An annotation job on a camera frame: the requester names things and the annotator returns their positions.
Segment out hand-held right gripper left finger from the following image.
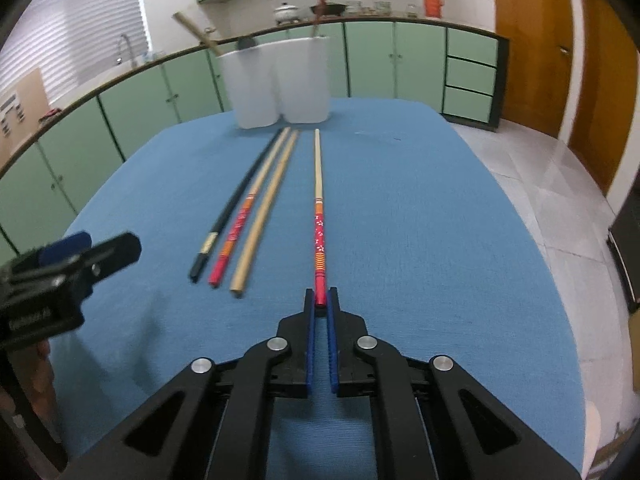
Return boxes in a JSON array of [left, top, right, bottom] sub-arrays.
[[67, 287, 317, 480]]

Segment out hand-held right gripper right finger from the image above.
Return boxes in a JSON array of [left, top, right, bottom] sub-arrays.
[[326, 287, 583, 480]]

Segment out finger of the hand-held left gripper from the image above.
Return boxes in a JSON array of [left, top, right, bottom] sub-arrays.
[[75, 232, 142, 286], [35, 231, 93, 267]]

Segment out black chopstick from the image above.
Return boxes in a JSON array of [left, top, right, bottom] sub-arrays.
[[188, 130, 282, 283]]

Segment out plain wooden chopstick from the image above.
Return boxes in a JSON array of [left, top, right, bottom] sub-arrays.
[[229, 130, 300, 297]]

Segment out patterned bamboo chopstick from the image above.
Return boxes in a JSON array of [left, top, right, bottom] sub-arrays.
[[171, 11, 223, 57]]

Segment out white double utensil holder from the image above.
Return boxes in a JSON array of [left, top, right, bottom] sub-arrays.
[[216, 36, 332, 130]]

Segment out person's left hand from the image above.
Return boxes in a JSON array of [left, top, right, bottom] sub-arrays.
[[17, 339, 57, 413]]

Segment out blue table mat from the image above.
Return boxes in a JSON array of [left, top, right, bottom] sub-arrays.
[[47, 97, 586, 480]]

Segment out wooden board with clips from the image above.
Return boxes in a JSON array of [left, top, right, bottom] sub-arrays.
[[0, 67, 48, 161]]

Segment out steel kitchen faucet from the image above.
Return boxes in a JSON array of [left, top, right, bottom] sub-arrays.
[[117, 34, 138, 66]]

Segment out white window blind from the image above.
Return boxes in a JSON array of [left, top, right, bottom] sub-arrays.
[[0, 0, 151, 106]]

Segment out green lower kitchen cabinets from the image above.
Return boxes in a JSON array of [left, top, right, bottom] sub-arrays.
[[0, 15, 511, 261]]

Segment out dark glass-front cabinet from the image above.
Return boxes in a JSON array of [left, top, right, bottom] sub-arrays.
[[607, 210, 640, 311]]

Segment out closed wooden door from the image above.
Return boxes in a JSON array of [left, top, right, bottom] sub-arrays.
[[490, 0, 576, 138]]

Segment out wooden door with frame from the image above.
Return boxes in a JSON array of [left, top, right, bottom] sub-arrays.
[[570, 0, 640, 196]]

